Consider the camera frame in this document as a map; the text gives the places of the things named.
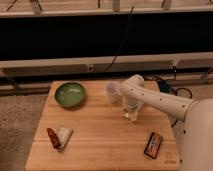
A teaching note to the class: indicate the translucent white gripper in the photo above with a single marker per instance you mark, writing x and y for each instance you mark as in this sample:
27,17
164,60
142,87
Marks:
133,110

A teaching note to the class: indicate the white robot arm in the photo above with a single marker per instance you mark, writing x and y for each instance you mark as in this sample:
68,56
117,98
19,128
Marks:
197,116

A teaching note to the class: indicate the black orange candy box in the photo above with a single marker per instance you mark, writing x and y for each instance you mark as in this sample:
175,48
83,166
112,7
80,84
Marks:
153,145

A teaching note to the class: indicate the wooden cutting board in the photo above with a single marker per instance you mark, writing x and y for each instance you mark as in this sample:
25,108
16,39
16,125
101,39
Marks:
102,139

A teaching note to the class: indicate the green ceramic bowl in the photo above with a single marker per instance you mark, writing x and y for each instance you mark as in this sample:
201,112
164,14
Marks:
70,94

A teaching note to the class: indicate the white wrapped snack packet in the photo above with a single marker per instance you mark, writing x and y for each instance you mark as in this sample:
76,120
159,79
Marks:
63,135

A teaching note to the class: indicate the brown snack bar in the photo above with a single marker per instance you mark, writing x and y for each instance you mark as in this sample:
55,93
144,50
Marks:
54,138

